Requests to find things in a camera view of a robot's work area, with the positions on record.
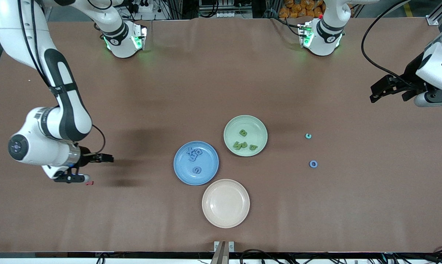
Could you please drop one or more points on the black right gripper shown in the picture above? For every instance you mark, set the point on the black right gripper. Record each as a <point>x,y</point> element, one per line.
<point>85,155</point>

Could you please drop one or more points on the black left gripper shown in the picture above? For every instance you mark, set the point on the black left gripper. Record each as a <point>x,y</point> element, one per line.
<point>411,76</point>

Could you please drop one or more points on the blue foam letter m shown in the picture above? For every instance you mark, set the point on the blue foam letter m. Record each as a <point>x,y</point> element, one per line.
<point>193,158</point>

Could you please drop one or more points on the blue foam letter G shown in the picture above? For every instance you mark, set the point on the blue foam letter G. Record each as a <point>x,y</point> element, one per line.
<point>194,170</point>

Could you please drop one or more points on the green foam letter N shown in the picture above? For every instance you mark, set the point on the green foam letter N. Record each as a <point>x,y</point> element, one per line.
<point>237,145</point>

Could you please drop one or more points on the green foam letter B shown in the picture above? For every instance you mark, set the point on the green foam letter B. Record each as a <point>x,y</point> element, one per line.
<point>243,132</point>

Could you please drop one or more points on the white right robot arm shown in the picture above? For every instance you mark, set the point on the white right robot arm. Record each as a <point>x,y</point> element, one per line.
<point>34,146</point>

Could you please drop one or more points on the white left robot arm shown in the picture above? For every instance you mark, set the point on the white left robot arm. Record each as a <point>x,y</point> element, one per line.
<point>325,35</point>

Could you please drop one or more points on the blue plate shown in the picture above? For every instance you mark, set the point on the blue plate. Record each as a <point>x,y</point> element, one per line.
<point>210,161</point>

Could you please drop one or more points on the blue foam letter O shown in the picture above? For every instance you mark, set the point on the blue foam letter O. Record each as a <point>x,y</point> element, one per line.
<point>310,164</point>

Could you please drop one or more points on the brown table cover sheet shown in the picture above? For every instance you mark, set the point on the brown table cover sheet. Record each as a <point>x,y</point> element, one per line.
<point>371,205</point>

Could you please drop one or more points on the pile of orange objects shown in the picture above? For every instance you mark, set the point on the pile of orange objects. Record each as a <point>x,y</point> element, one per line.
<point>294,9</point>

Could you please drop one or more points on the cream plate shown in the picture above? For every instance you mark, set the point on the cream plate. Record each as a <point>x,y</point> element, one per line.
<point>225,203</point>

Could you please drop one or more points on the pale green plate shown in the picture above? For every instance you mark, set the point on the pale green plate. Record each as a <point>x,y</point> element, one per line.
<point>257,128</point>

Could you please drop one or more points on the white power strip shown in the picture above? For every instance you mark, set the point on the white power strip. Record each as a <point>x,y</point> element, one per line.
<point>142,6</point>
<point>226,14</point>

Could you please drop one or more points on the aluminium frame post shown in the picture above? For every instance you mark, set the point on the aluminium frame post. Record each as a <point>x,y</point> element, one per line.
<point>439,13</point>

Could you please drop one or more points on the metal table edge bracket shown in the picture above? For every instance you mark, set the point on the metal table edge bracket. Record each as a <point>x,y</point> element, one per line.
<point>221,253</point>

